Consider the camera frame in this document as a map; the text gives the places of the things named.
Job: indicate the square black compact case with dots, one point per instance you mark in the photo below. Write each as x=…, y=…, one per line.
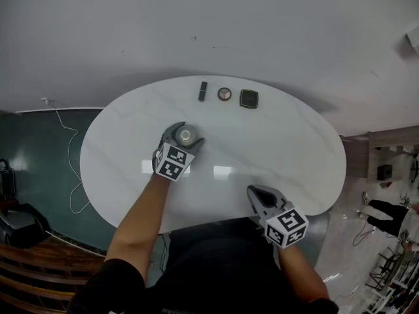
x=249, y=98

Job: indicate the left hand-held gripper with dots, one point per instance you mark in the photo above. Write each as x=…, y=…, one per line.
x=171, y=163

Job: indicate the black lipstick tube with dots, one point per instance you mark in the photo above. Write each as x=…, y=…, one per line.
x=203, y=91

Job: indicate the person's black shirt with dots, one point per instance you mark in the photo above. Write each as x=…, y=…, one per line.
x=212, y=273

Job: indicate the wooden stair steps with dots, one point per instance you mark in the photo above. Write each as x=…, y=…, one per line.
x=39, y=273

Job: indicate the small black box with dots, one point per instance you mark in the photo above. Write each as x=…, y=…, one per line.
x=384, y=172

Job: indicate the black metal chair frame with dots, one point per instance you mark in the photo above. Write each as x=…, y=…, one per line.
x=386, y=270

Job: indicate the small round silver container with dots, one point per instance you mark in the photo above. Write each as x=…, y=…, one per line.
x=185, y=134

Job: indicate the black machine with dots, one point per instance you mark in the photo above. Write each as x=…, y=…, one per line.
x=18, y=218

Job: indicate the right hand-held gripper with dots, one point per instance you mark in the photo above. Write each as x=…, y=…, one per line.
x=284, y=226

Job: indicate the wooden shelf unit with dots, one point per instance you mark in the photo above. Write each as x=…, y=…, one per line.
x=386, y=149

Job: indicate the person's left forearm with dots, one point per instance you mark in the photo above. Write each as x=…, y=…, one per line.
x=137, y=221

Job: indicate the person's right forearm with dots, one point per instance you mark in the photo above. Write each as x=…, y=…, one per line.
x=299, y=273

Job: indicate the round eyeshadow compact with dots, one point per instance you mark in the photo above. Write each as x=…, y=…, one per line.
x=224, y=93

